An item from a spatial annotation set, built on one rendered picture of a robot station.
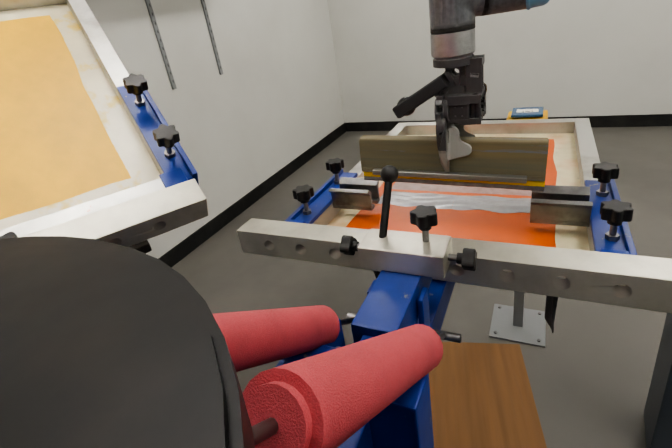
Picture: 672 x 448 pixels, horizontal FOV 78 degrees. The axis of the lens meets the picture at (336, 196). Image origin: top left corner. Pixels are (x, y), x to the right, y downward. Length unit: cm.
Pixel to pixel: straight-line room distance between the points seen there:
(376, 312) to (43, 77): 90
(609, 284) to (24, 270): 60
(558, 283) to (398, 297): 23
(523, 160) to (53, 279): 74
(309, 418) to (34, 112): 93
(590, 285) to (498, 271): 11
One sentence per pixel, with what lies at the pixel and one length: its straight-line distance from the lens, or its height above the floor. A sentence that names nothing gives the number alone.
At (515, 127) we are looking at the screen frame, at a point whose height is 98.
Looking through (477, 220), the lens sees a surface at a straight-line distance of 90.
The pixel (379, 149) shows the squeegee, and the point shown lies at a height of 112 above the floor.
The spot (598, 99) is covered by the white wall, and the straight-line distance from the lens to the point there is 462.
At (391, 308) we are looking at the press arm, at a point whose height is 104.
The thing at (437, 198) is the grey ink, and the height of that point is 96.
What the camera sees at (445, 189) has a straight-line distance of 104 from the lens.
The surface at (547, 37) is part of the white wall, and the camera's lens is 449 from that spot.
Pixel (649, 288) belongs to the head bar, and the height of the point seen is 102.
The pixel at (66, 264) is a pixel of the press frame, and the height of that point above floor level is 132.
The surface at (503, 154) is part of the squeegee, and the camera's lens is 82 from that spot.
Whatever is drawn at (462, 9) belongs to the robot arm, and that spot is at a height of 136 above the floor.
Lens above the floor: 139
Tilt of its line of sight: 24 degrees down
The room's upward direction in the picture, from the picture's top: 9 degrees counter-clockwise
